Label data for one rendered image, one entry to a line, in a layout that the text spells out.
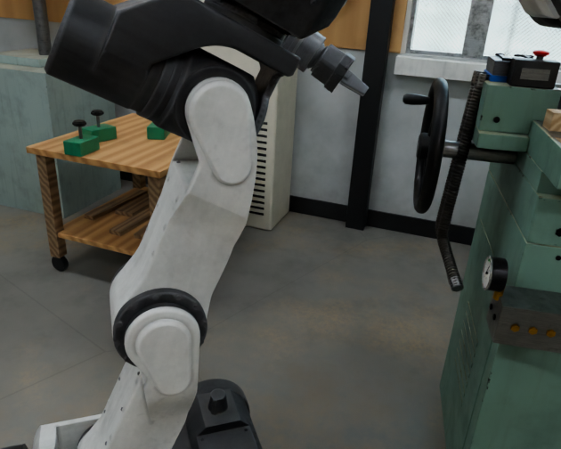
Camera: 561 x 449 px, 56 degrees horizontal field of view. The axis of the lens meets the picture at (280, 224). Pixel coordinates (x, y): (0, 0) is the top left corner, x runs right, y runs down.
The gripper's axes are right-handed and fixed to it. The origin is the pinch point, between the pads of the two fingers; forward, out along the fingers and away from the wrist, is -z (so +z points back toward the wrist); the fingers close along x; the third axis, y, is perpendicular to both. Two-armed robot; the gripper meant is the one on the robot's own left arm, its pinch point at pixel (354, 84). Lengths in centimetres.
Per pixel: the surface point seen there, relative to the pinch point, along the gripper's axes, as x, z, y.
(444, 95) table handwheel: 17.0, -15.0, 0.1
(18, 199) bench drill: -173, 102, -68
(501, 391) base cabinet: 5, -61, -39
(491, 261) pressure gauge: 23.0, -36.5, -24.4
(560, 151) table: 35.2, -31.7, -7.4
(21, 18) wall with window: -192, 169, 15
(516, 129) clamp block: 17.6, -30.4, 2.8
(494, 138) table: 17.2, -27.8, -1.1
